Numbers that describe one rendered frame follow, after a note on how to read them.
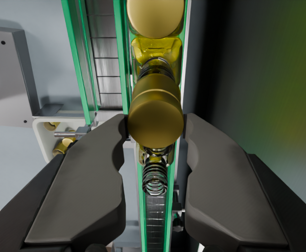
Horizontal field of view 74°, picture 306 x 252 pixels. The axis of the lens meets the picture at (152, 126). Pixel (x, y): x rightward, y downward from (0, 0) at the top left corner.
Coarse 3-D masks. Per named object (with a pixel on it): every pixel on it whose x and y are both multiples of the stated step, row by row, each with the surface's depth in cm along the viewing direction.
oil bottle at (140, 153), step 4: (136, 144) 27; (140, 144) 26; (136, 148) 27; (140, 148) 26; (172, 148) 27; (136, 152) 28; (140, 152) 27; (144, 152) 26; (172, 152) 27; (136, 156) 28; (140, 156) 27; (168, 156) 27; (172, 156) 27; (140, 160) 27; (168, 160) 27; (172, 160) 28; (140, 164) 28; (168, 164) 28
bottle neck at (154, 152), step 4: (172, 144) 19; (144, 148) 20; (148, 148) 20; (152, 148) 20; (156, 148) 21; (160, 148) 21; (164, 148) 20; (168, 148) 20; (148, 152) 20; (152, 152) 20; (156, 152) 20; (160, 152) 20; (164, 152) 20; (168, 152) 20; (156, 156) 20; (160, 156) 20
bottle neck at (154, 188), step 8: (144, 160) 26; (152, 160) 24; (160, 160) 25; (144, 168) 24; (152, 168) 23; (160, 168) 23; (144, 176) 23; (152, 176) 22; (160, 176) 22; (144, 184) 22; (152, 184) 24; (160, 184) 24; (152, 192) 23; (160, 192) 23
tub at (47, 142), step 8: (40, 120) 53; (48, 120) 53; (56, 120) 53; (64, 120) 53; (72, 120) 53; (80, 120) 53; (40, 128) 56; (56, 128) 63; (64, 128) 63; (72, 128) 63; (40, 136) 57; (48, 136) 60; (40, 144) 58; (48, 144) 61; (56, 144) 65; (48, 152) 61; (48, 160) 61
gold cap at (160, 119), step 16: (144, 80) 14; (160, 80) 13; (144, 96) 11; (160, 96) 11; (176, 96) 13; (128, 112) 12; (144, 112) 11; (160, 112) 11; (176, 112) 11; (128, 128) 12; (144, 128) 12; (160, 128) 12; (176, 128) 12; (144, 144) 12; (160, 144) 12
